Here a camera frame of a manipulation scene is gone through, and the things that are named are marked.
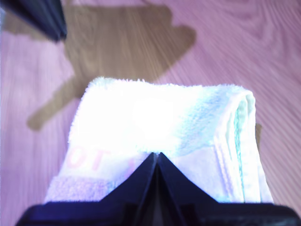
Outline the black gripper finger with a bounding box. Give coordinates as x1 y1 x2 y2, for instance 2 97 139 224
101 152 157 203
0 0 68 43
158 152 218 203

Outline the pastel striped tea towel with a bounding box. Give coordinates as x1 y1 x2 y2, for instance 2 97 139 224
43 75 275 204

